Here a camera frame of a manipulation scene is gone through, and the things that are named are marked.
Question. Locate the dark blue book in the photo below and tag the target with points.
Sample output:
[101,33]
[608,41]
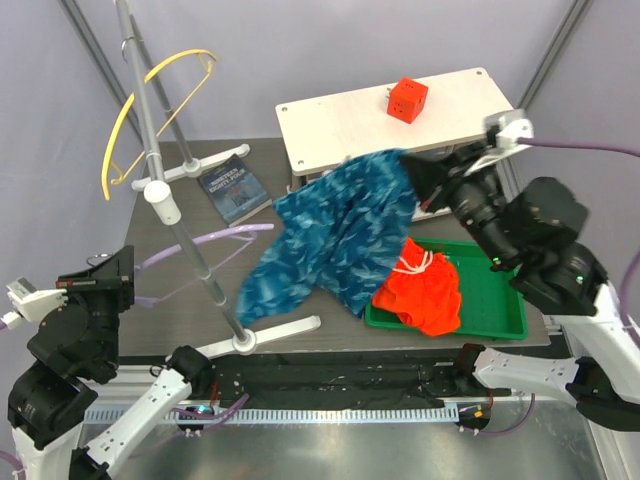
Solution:
[234,191]

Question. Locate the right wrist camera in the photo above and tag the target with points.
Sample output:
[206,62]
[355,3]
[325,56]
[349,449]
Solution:
[503,132]

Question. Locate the green plastic tray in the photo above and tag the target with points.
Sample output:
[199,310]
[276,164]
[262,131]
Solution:
[490,308]

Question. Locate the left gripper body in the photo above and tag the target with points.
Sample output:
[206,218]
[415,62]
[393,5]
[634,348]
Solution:
[109,302]

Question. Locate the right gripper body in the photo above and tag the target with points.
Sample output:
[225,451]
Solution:
[470,199]

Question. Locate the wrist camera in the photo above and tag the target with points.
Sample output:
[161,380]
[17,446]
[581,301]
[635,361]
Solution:
[503,132]
[30,305]

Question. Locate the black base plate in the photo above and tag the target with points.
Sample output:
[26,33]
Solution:
[351,380]

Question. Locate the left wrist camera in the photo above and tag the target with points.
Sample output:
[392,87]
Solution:
[30,305]

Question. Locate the blue patterned shorts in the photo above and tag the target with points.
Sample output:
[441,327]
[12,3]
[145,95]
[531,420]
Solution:
[342,233]

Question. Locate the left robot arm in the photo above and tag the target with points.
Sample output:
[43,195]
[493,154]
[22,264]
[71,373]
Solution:
[77,342]

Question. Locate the yellow clothes hanger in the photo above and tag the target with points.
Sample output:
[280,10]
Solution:
[111,173]

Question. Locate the red cube power socket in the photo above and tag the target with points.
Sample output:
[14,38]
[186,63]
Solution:
[406,100]

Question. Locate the white two-tier shelf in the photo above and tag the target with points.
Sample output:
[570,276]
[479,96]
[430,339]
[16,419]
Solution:
[432,114]

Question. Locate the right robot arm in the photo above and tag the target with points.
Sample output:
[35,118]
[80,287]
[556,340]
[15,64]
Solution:
[534,236]

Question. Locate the purple clothes hanger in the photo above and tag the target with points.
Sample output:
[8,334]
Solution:
[247,234]

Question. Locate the orange shorts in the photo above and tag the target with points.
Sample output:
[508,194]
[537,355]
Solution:
[422,290]

